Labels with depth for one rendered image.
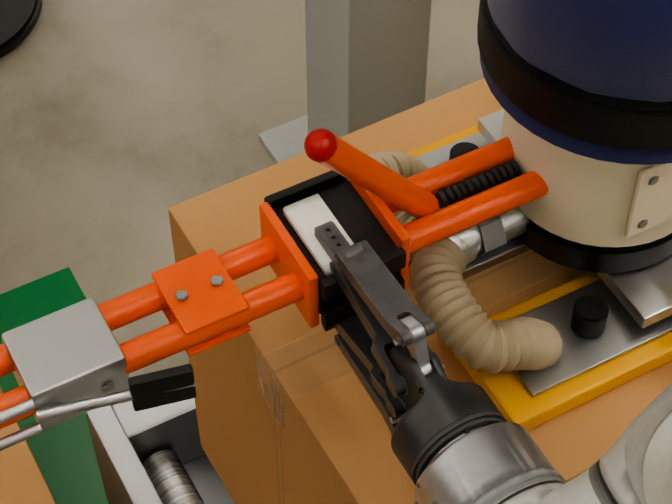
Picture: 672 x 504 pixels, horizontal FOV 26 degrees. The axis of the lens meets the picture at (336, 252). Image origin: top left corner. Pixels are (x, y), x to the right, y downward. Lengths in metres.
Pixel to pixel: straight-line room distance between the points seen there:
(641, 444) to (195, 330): 0.34
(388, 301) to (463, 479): 0.14
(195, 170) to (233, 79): 0.25
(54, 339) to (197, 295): 0.11
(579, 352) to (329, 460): 0.22
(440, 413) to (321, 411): 0.21
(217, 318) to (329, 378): 0.17
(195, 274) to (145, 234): 1.63
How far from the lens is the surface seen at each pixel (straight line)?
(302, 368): 1.18
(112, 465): 1.70
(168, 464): 1.76
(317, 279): 1.04
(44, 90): 2.97
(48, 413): 1.02
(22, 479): 1.78
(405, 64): 2.52
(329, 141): 0.99
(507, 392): 1.15
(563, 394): 1.16
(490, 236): 1.16
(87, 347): 1.03
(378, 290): 0.99
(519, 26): 1.02
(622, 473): 0.88
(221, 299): 1.04
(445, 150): 1.30
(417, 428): 0.97
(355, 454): 1.14
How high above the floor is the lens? 2.05
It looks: 51 degrees down
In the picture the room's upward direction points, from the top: straight up
